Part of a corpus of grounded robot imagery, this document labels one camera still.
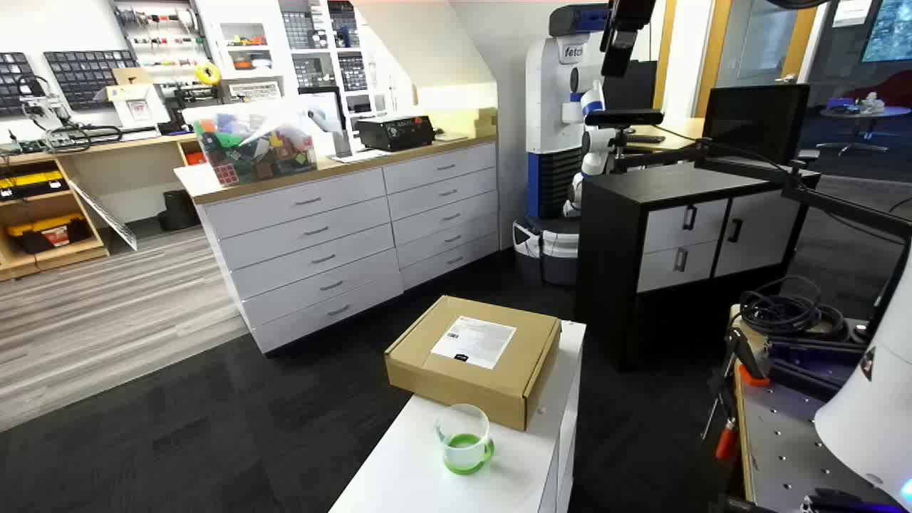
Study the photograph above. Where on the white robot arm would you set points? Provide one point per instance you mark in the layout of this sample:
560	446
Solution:
879	408

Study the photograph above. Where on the cardboard box with white label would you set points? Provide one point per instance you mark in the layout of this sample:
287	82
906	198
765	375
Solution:
494	375

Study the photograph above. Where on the white drawer cabinet wooden top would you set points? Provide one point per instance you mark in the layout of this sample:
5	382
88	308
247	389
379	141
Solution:
323	257

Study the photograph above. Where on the black device on counter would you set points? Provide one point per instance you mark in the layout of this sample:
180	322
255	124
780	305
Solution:
394	131

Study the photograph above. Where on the black cabinet with grey drawers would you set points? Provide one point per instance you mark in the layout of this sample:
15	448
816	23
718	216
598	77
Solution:
617	285

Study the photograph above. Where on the white and blue machine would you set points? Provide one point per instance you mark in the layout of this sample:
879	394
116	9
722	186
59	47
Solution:
554	114

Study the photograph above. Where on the clear bin of colourful items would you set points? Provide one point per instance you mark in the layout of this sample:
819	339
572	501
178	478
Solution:
252	146

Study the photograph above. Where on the black monitor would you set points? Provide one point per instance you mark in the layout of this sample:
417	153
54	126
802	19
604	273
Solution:
755	120

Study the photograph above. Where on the wooden workbench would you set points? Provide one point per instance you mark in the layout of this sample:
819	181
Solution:
122	171

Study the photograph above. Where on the white leaning board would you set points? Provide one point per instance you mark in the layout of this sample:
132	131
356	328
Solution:
104	217

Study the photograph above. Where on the metal breadboard table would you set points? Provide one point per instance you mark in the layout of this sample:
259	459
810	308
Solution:
779	456

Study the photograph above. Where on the black horizontal boom rod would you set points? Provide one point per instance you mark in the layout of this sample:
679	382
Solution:
836	203

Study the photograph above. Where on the black pegboard panel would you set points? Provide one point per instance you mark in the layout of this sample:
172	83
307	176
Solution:
85	76
15	83

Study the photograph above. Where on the wooden shelf unit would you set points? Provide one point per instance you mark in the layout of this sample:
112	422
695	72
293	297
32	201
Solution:
38	231

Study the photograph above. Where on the round background table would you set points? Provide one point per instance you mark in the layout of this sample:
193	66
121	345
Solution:
864	111

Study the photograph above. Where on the white pedestal table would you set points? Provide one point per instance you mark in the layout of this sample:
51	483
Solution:
428	485

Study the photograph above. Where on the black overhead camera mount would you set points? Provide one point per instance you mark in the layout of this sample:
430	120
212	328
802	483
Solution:
621	37

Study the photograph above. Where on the white wall shelving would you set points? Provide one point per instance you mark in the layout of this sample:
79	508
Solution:
256	47

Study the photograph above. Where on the white picture frame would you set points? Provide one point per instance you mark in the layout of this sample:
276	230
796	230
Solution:
138	106

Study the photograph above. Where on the wall display screen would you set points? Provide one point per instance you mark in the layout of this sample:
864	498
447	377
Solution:
886	29

